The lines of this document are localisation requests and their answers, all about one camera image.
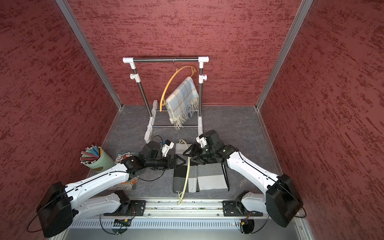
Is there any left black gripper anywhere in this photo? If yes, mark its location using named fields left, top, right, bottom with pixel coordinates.
left=146, top=154, right=186, bottom=170

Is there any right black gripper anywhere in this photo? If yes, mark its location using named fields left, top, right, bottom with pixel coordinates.
left=182, top=143, right=216, bottom=165

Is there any grey black checkered mat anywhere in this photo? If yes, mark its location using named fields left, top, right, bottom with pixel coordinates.
left=173, top=143, right=229, bottom=194

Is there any blue cream plaid scarf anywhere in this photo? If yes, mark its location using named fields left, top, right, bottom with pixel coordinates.
left=165, top=77, right=199, bottom=130

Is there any orange plastic hanger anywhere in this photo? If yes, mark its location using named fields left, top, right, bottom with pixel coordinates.
left=159, top=65, right=197, bottom=112

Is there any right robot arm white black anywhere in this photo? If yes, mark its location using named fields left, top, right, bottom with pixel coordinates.
left=183, top=130, right=304, bottom=228

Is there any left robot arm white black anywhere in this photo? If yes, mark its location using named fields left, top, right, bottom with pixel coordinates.
left=36, top=140, right=180, bottom=238

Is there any green cup with straws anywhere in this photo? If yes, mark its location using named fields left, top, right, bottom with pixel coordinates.
left=80, top=145, right=115, bottom=173

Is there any white and steel clothes rack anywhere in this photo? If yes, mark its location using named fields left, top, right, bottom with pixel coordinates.
left=123, top=56, right=210, bottom=143

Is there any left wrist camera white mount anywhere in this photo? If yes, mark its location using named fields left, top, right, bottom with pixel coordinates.
left=162, top=140, right=175, bottom=158

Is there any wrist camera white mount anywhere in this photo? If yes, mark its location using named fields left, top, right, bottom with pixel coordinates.
left=162, top=140, right=175, bottom=158
left=196, top=136, right=208, bottom=148

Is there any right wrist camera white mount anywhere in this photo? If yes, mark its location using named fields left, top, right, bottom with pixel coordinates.
left=196, top=136, right=208, bottom=148

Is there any aluminium front rail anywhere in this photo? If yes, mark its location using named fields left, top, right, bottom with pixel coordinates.
left=59, top=197, right=304, bottom=220

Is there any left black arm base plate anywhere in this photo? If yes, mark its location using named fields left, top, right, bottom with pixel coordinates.
left=103, top=200, right=147, bottom=217

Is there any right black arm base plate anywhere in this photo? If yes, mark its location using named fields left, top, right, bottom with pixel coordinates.
left=222, top=201, right=264, bottom=217

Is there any right aluminium corner post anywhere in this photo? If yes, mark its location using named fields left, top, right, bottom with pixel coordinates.
left=256, top=0, right=313, bottom=112

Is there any aluminium corner post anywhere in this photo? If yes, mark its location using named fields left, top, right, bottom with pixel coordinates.
left=56, top=0, right=124, bottom=110
left=256, top=0, right=313, bottom=112

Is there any left aluminium corner post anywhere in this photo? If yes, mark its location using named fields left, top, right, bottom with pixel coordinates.
left=56, top=0, right=124, bottom=110

